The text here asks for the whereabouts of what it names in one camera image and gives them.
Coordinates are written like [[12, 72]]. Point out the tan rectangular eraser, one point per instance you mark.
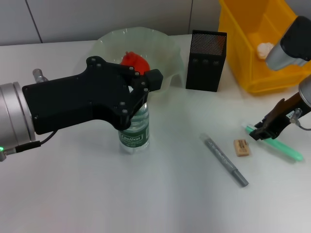
[[241, 148]]

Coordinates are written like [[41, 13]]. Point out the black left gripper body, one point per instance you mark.
[[75, 99]]

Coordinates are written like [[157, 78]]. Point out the mint green retractable pen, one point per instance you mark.
[[286, 149]]

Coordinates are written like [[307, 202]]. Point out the red tomato-shaped object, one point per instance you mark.
[[132, 61]]

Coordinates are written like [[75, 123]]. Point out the clear water bottle green label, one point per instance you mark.
[[133, 140]]

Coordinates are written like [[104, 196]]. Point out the grey glitter pen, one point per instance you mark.
[[223, 160]]

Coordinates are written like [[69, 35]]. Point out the yellow plastic storage bin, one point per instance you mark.
[[243, 48]]

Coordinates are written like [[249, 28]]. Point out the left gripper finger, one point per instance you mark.
[[133, 106], [153, 80]]

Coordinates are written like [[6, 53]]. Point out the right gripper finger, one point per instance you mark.
[[260, 124], [262, 134]]

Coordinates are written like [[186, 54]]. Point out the black mesh pen holder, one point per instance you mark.
[[204, 72]]

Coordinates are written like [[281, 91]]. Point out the green glass fruit bowl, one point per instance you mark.
[[160, 48]]

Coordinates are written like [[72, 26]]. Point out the white paper ball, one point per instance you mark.
[[263, 49]]

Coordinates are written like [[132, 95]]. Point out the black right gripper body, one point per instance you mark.
[[284, 116]]

